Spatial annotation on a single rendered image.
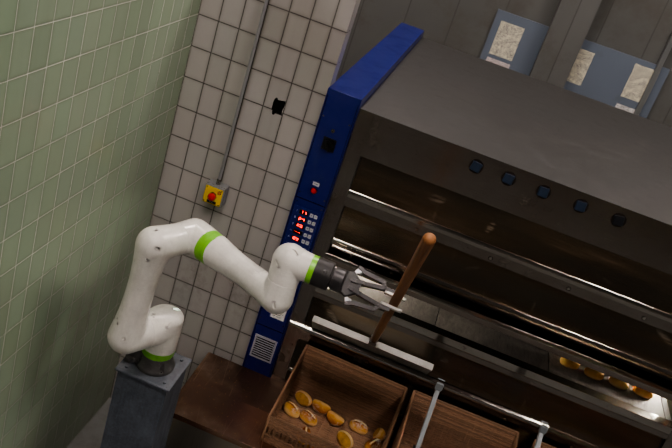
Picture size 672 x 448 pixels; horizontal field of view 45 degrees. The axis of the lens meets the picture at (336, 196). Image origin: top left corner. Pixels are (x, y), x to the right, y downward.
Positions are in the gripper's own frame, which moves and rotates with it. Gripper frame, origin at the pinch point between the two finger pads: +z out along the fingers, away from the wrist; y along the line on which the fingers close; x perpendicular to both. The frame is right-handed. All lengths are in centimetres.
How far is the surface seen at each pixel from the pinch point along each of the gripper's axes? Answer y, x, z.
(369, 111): -92, -85, -37
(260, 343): 13, -170, -50
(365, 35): -296, -406, -96
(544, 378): -20, -142, 84
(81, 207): -1, -62, -126
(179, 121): -64, -111, -121
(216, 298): 0, -165, -80
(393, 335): -14, -152, 11
